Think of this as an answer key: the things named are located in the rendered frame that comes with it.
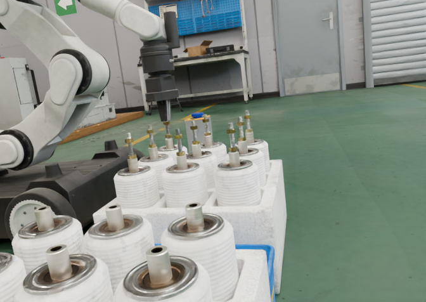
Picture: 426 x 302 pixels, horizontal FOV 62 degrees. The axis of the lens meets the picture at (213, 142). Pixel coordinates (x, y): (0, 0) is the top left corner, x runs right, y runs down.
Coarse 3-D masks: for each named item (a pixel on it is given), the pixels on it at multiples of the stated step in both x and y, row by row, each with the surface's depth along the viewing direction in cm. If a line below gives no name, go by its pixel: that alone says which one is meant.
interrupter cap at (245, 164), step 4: (240, 160) 78; (244, 160) 78; (248, 160) 77; (220, 164) 77; (224, 164) 76; (228, 164) 77; (240, 164) 76; (244, 164) 74; (248, 164) 73; (252, 164) 74; (220, 168) 74; (224, 168) 73; (228, 168) 72; (232, 168) 72; (236, 168) 72; (240, 168) 72; (244, 168) 72
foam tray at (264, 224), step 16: (272, 160) 105; (272, 176) 88; (160, 192) 87; (208, 192) 84; (272, 192) 77; (160, 208) 76; (176, 208) 75; (208, 208) 72; (224, 208) 71; (240, 208) 70; (256, 208) 69; (272, 208) 69; (160, 224) 74; (240, 224) 70; (256, 224) 69; (272, 224) 68; (160, 240) 75; (240, 240) 70; (256, 240) 70; (272, 240) 69
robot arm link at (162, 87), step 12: (144, 60) 96; (156, 60) 95; (168, 60) 97; (144, 72) 98; (156, 72) 97; (168, 72) 99; (156, 84) 96; (168, 84) 99; (156, 96) 95; (168, 96) 99
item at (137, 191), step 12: (120, 180) 78; (132, 180) 77; (144, 180) 78; (156, 180) 81; (120, 192) 78; (132, 192) 78; (144, 192) 78; (156, 192) 81; (120, 204) 80; (132, 204) 78; (144, 204) 78
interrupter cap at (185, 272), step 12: (144, 264) 38; (180, 264) 37; (192, 264) 37; (132, 276) 36; (144, 276) 36; (180, 276) 35; (192, 276) 34; (132, 288) 34; (144, 288) 34; (156, 288) 33; (168, 288) 33; (180, 288) 33; (144, 300) 32; (156, 300) 32
